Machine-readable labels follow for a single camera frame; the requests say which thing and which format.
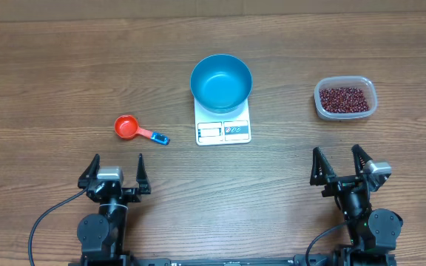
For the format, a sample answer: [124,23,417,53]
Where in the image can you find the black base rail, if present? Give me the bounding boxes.
[133,255,329,266]

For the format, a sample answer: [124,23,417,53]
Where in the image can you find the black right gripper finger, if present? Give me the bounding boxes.
[310,147,336,186]
[351,144,372,176]

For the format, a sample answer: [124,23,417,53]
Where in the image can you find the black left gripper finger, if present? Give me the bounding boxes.
[136,154,151,194]
[78,154,100,188]

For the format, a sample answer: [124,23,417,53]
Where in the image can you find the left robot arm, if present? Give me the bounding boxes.
[77,154,151,265]

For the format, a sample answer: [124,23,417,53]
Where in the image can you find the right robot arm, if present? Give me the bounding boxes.
[304,144,403,265]

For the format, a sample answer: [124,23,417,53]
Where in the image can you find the red measuring scoop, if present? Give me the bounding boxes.
[114,115,170,145]

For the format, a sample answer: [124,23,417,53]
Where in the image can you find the white digital kitchen scale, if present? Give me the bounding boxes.
[194,99,251,146]

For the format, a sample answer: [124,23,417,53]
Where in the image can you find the red beans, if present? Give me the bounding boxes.
[319,87,369,113]

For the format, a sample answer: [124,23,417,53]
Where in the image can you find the blue metal bowl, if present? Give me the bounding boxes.
[189,54,253,114]

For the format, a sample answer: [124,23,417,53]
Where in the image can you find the clear plastic container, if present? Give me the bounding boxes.
[314,76,378,120]

